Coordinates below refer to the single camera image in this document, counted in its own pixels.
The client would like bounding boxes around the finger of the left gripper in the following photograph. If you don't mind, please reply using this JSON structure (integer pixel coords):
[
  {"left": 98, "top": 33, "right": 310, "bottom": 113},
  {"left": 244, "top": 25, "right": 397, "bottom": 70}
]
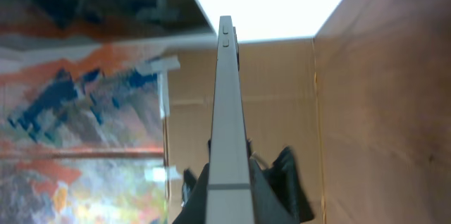
[
  {"left": 263, "top": 147, "right": 314, "bottom": 223},
  {"left": 181, "top": 168, "right": 197, "bottom": 206}
]

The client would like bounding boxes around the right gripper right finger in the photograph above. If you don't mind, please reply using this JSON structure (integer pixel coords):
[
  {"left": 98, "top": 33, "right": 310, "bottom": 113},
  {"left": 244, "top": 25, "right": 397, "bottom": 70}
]
[{"left": 249, "top": 158, "right": 298, "bottom": 224}]

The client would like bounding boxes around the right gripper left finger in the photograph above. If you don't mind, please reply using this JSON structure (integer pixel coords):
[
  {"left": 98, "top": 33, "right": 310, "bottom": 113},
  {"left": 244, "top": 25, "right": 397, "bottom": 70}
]
[{"left": 173, "top": 163, "right": 209, "bottom": 224}]

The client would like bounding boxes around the Galaxy smartphone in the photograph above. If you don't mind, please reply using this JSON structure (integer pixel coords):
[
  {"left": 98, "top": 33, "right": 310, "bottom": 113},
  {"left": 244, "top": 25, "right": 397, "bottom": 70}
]
[{"left": 206, "top": 15, "right": 255, "bottom": 224}]

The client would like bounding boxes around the cardboard box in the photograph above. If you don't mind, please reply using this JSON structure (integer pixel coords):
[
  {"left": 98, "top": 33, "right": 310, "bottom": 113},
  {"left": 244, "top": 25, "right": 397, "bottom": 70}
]
[{"left": 162, "top": 0, "right": 451, "bottom": 224}]

